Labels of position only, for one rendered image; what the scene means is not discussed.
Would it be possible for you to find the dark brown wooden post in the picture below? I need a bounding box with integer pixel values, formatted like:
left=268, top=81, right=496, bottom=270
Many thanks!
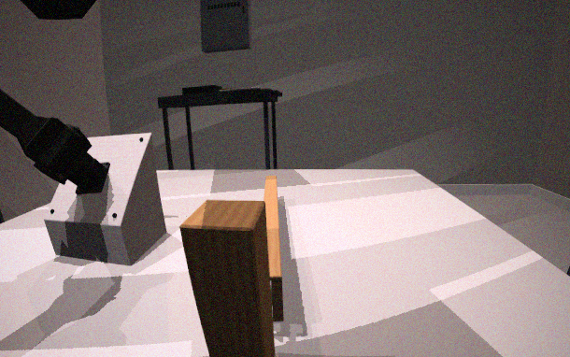
left=180, top=199, right=275, bottom=357

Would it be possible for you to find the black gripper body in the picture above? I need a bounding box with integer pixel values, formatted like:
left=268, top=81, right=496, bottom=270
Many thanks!
left=21, top=0, right=96, bottom=20

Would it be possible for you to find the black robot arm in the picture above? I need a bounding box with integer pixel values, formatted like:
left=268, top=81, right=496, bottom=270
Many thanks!
left=0, top=89, right=110, bottom=194

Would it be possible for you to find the brown wooden board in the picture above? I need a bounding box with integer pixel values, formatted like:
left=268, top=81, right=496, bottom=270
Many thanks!
left=264, top=176, right=284, bottom=321

